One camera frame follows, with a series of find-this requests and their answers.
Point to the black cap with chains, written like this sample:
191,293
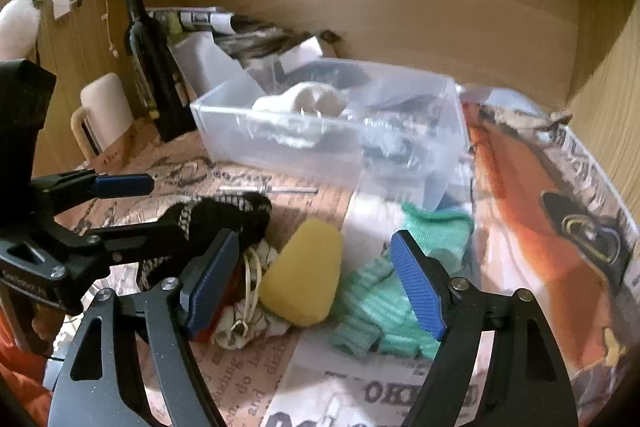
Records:
200,220

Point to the floral fabric scrunchie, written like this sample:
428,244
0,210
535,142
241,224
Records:
246,319

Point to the white paper sheet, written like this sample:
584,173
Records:
203,64

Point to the green knit glove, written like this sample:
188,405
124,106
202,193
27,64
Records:
371,311

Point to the dark wine bottle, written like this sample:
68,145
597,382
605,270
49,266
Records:
159,81

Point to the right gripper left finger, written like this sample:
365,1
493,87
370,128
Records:
225,250

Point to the clear plastic bin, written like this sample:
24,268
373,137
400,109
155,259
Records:
380,129

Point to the red velvet pouch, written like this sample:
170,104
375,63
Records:
222,301

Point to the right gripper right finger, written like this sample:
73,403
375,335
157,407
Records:
425,281

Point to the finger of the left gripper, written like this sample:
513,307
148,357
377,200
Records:
118,245
122,184

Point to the cream mug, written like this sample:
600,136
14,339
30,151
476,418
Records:
103,116

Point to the pile of magazines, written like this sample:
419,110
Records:
240,36

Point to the yellow sponge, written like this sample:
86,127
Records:
300,285

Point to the white fluffy toy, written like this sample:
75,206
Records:
19,24

